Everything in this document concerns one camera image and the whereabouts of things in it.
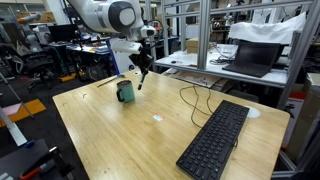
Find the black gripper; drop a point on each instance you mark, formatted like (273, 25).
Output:
(141, 60)

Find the dark grey marker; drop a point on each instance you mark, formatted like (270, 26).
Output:
(141, 82)

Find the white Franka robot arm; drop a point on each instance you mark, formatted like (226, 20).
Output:
(106, 15)

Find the teal metal mug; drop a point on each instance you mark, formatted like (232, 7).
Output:
(126, 92)

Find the small red white sticker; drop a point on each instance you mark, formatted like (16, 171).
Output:
(158, 117)

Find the brown cardboard box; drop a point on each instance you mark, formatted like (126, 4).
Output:
(193, 45)

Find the white workbench shelf board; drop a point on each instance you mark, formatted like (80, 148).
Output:
(213, 71)

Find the black computer keyboard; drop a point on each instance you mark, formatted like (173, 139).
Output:
(215, 140)

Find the black office chair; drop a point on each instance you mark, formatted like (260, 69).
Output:
(35, 66)

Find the black open laptop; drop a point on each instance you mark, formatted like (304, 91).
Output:
(255, 58)

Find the white round table grommet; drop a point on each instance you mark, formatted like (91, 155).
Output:
(254, 112)

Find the orange floor mat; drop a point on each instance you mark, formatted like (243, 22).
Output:
(23, 110)

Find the white plastic cover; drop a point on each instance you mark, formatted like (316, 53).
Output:
(266, 30)

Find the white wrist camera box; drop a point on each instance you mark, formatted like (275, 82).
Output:
(126, 46)

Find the aluminium extrusion shelf frame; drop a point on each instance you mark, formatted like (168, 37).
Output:
(204, 33)

